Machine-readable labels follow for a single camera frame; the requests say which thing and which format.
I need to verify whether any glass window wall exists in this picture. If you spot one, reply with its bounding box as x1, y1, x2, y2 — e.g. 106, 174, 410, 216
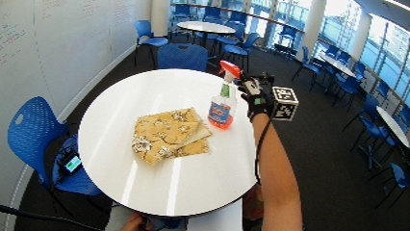
171, 0, 410, 107

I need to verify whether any clear spray bottle orange liquid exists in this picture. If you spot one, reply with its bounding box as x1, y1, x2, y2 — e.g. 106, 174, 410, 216
207, 60, 244, 131

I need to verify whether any blue plastic chair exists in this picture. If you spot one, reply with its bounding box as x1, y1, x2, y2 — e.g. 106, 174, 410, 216
7, 95, 106, 208
134, 19, 171, 67
156, 42, 211, 73

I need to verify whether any white pillar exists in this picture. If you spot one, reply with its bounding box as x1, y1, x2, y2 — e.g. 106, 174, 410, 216
150, 0, 174, 37
297, 0, 329, 63

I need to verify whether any yellow floral cloth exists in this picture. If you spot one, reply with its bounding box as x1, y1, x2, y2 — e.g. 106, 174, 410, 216
131, 107, 215, 166

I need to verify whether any round white table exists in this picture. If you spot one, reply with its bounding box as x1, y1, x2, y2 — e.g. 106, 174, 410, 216
176, 20, 237, 50

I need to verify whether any white marker cube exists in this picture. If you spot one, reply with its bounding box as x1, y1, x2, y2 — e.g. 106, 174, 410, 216
271, 85, 301, 122

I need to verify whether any small device with lit screen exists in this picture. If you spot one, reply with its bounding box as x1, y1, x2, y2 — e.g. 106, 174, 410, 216
56, 150, 86, 176

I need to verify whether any thick black cable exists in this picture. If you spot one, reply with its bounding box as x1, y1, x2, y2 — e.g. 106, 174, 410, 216
0, 204, 106, 231

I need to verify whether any black glove cable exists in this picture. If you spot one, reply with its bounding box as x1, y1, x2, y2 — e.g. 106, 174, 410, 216
255, 117, 273, 188

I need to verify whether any long white table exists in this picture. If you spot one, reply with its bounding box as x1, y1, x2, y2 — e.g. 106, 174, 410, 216
375, 105, 410, 149
317, 52, 360, 79

